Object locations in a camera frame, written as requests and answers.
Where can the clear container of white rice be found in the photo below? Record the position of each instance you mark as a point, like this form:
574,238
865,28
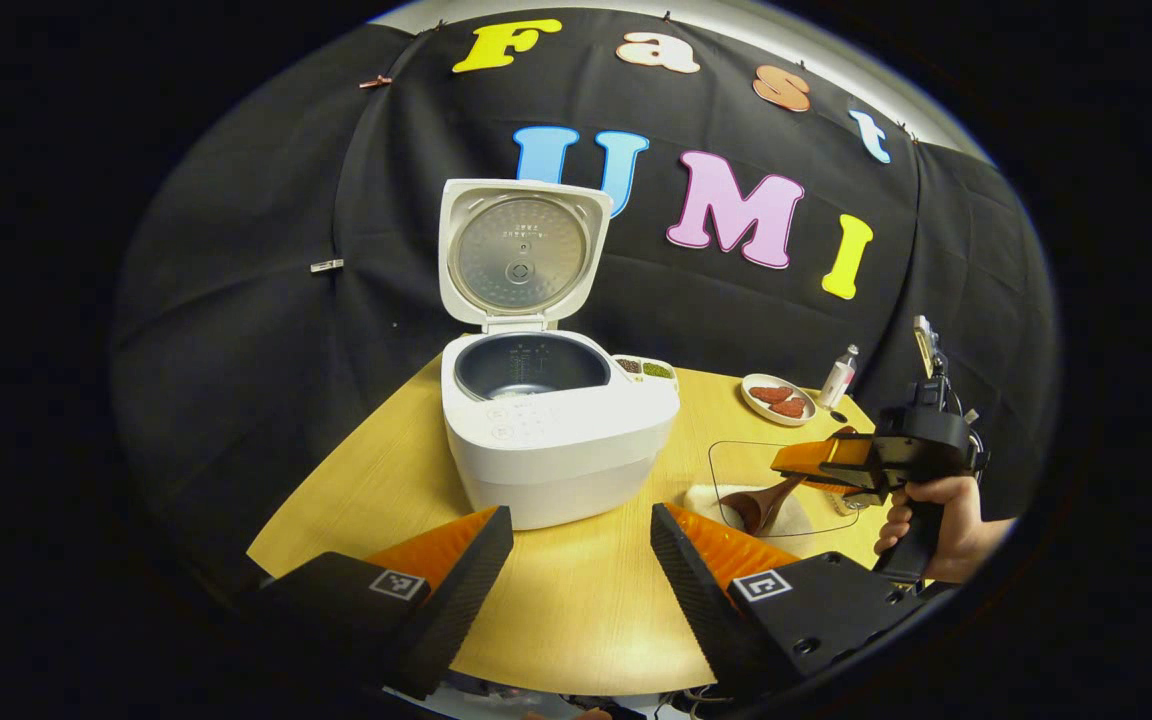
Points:
736,465

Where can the brown wooden spoon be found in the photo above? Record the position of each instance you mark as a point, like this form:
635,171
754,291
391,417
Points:
751,510

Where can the white rice cooker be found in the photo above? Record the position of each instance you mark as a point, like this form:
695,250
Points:
556,450

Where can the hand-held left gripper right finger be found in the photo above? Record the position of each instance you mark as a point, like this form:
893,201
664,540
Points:
696,610

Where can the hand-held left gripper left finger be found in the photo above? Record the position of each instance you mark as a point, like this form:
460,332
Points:
456,600

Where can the red cloth clip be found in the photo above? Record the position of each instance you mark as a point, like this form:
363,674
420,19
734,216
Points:
376,81

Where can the small clear bottle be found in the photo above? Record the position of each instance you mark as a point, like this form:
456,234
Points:
836,380

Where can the silver cloth clip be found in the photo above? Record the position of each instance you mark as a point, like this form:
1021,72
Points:
327,265

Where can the white round plate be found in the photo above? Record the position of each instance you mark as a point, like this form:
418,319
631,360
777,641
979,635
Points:
756,408

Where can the red meat piece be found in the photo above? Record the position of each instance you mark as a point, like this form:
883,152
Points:
789,408
771,394

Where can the white divided bean dish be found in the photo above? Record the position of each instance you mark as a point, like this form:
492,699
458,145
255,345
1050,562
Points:
651,369

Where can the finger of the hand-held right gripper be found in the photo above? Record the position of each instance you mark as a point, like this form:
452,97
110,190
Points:
836,488
821,457

